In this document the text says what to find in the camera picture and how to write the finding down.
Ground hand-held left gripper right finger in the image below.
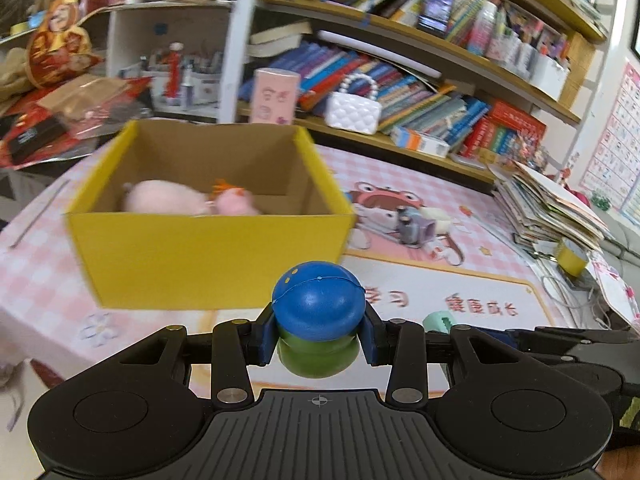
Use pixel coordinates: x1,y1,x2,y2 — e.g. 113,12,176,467
360,305,521,406

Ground small pink plush chick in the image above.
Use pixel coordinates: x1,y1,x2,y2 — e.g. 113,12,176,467
210,178,263,217

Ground purple toy box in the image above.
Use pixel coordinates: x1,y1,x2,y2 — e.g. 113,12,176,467
396,208,438,247

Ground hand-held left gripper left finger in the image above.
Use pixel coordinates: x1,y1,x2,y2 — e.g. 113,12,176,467
120,305,278,407

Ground grey sofa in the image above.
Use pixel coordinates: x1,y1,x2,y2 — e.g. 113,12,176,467
595,220,640,261

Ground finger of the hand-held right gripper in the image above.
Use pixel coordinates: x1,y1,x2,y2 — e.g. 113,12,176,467
505,327,640,362

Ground row of colourful books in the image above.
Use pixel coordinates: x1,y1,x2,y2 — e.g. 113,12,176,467
240,40,493,156

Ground orange white carton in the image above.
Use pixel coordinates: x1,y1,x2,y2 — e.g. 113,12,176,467
390,126,451,158

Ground yellow tape roll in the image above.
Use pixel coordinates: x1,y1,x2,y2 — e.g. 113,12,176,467
555,237,591,276

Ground thick red book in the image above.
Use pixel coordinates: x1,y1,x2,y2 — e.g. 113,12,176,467
487,100,548,136

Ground red packaging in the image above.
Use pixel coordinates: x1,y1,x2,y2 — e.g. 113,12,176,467
0,75,151,171

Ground pink cartoon cylinder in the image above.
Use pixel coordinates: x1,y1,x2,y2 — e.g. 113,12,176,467
251,68,301,126

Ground mint green small gadget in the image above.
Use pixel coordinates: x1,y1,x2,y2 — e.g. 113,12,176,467
422,311,453,333

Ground white cable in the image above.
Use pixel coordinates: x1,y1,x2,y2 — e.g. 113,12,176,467
542,270,616,331

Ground red boxed book set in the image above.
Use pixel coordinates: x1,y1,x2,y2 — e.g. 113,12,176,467
457,117,531,161

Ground large pink plush pig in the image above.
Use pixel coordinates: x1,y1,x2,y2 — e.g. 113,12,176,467
121,180,216,217

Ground cream rounded case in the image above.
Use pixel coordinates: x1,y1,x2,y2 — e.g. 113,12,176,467
425,208,452,236

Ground white storage box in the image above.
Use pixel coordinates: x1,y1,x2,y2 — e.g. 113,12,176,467
505,35,571,101

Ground thick old books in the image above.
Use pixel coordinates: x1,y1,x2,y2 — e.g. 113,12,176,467
248,20,313,58

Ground sparkly hair ornaments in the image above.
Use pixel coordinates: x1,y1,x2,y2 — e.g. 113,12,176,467
515,132,551,171

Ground blue green mushroom toy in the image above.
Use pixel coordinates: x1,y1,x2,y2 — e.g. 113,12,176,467
271,260,367,378

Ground wooden bookshelf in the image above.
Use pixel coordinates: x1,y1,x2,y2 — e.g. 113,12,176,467
235,0,611,196

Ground pen holder with pens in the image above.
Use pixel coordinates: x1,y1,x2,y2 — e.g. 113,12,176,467
140,42,223,111

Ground white quilted pearl-handle handbag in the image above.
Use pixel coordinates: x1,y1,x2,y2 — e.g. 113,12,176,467
325,72,383,135

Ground white shelf unit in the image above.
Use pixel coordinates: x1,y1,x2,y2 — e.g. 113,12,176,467
107,0,236,116

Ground pink alphabet wall poster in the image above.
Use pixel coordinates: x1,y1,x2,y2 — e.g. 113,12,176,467
580,60,640,216

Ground yellow cardboard box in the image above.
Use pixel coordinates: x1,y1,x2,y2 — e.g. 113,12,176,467
65,119,358,309

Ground stack of books and papers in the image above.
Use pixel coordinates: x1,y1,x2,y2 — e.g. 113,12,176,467
492,160,613,256

